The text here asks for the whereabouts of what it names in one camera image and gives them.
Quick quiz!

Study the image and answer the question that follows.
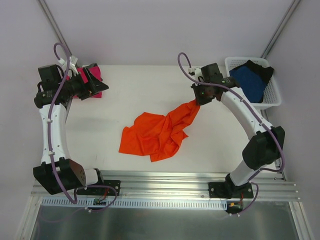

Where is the orange t shirt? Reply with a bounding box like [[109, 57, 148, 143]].
[[118, 100, 200, 163]]

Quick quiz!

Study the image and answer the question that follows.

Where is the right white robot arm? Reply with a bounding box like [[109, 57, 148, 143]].
[[188, 63, 285, 199]]

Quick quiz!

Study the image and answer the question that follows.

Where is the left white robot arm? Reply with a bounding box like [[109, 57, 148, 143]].
[[33, 63, 109, 195]]

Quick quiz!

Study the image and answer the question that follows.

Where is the pink folded t shirt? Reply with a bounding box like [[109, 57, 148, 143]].
[[77, 65, 103, 99]]

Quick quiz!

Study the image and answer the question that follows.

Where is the grey folded t shirt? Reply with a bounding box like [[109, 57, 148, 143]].
[[88, 63, 98, 68]]

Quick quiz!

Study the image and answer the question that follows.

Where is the blue t shirt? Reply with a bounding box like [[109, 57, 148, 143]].
[[229, 66, 267, 103]]

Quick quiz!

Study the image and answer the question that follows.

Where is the black t shirt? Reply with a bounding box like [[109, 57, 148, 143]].
[[244, 60, 274, 85]]

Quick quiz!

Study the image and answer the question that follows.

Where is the white plastic basket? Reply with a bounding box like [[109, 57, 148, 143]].
[[224, 57, 282, 110]]

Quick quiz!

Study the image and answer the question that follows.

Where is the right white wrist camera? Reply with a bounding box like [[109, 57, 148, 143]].
[[187, 67, 202, 78]]

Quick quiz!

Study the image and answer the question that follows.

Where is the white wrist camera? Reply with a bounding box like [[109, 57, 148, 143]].
[[58, 55, 78, 74], [187, 67, 202, 78]]

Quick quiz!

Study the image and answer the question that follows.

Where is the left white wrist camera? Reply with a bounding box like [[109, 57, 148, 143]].
[[58, 55, 78, 74]]

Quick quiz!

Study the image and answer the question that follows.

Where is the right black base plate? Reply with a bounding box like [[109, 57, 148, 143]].
[[208, 182, 254, 199]]

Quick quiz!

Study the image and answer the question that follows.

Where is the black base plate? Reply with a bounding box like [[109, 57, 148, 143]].
[[76, 179, 122, 197], [208, 182, 254, 199]]

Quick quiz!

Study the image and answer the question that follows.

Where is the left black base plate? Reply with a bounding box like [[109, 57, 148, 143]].
[[76, 179, 122, 197]]

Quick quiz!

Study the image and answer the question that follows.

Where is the aluminium mounting rail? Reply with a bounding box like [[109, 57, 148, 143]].
[[31, 169, 301, 202]]

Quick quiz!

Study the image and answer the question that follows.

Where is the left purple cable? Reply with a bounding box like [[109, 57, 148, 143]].
[[48, 42, 118, 213]]

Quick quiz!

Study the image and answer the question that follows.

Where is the white slotted cable duct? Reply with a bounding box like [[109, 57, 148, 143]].
[[41, 197, 227, 210]]

